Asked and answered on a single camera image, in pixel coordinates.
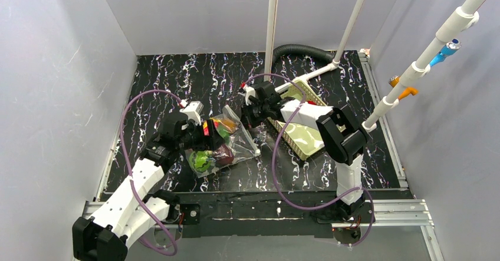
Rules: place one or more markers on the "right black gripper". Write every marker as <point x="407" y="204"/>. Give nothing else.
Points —
<point x="250" y="108"/>

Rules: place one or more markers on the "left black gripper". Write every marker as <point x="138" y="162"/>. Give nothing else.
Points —
<point x="210" y="133"/>

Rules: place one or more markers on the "green fake pepper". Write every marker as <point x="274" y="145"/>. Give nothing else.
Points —
<point x="224" y="133"/>

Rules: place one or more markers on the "dark red fake fruit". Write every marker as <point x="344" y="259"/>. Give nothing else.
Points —
<point x="223" y="156"/>

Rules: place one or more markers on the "brown fake potato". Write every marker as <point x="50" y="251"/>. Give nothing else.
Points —
<point x="230" y="125"/>

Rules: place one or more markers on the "clear zip top bag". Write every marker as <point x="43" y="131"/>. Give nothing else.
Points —
<point x="241" y="143"/>

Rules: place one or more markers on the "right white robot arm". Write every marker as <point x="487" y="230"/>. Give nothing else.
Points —
<point x="343" y="137"/>

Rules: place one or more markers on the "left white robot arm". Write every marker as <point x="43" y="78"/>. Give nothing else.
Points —
<point x="130" y="212"/>

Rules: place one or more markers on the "light green plastic basket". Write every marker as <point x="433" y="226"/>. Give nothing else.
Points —
<point x="303" y="140"/>

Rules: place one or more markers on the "orange clamp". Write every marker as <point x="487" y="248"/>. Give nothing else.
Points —
<point x="407" y="90"/>

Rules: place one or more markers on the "white pvc pipe right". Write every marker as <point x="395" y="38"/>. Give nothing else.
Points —
<point x="460" y="19"/>

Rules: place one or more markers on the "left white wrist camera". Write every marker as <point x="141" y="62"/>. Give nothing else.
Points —
<point x="193" y="110"/>

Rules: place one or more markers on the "white pvc pipe frame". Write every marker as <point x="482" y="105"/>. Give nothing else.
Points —
<point x="323" y="18"/>

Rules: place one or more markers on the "aluminium frame rail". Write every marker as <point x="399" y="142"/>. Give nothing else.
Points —
<point x="266" y="216"/>

